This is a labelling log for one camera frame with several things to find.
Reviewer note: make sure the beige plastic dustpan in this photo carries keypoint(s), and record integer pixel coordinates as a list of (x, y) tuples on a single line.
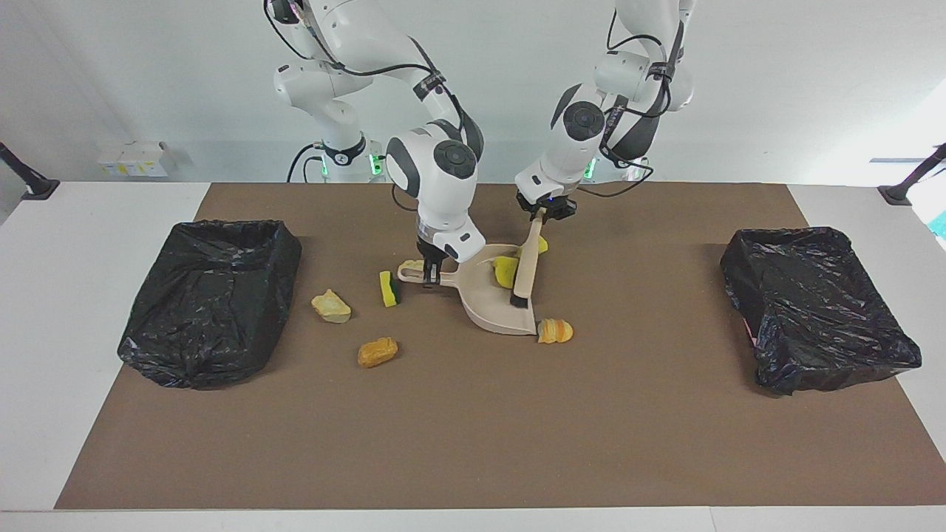
[(488, 303)]

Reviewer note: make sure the notched yellow sponge piece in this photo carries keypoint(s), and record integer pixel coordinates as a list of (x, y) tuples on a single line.
[(505, 271)]

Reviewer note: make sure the orange striped croissant piece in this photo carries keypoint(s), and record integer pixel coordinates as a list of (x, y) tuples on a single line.
[(554, 331)]

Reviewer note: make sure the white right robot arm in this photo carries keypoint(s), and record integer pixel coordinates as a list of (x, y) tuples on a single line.
[(436, 192)]

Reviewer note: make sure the green and yellow sponge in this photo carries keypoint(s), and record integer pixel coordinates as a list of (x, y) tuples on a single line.
[(389, 289)]

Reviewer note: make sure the pale whitish sponge chunk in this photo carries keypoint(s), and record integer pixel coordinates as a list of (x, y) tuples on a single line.
[(409, 265)]

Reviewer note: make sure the teal plastic object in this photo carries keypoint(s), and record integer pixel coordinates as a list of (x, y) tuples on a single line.
[(940, 225)]

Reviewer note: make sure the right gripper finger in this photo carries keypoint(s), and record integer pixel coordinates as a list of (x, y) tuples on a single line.
[(426, 273), (439, 272)]

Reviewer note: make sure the beige hand brush black bristles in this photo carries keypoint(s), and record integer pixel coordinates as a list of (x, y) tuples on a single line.
[(526, 266)]

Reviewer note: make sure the brown table mat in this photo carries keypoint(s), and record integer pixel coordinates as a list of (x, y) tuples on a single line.
[(517, 428)]

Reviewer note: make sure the brown bread roll piece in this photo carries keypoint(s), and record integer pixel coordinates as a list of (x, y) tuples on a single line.
[(378, 352)]

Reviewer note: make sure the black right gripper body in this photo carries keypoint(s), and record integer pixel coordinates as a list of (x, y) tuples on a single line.
[(432, 253)]

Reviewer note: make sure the black bag lined trash bin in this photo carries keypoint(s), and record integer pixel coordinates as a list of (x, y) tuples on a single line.
[(813, 310), (207, 310)]

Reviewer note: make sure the pale yellowish sponge chunk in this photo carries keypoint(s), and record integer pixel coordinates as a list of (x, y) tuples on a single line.
[(331, 307)]

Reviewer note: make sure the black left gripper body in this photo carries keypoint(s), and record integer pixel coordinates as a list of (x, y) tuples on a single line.
[(547, 205)]

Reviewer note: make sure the black camera stand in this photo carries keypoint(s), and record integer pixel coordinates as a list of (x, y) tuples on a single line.
[(29, 181), (905, 188)]

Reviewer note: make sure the white wall outlet box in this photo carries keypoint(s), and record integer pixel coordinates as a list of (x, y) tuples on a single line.
[(137, 159)]

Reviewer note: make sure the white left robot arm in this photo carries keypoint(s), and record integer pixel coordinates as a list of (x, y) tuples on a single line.
[(565, 166)]

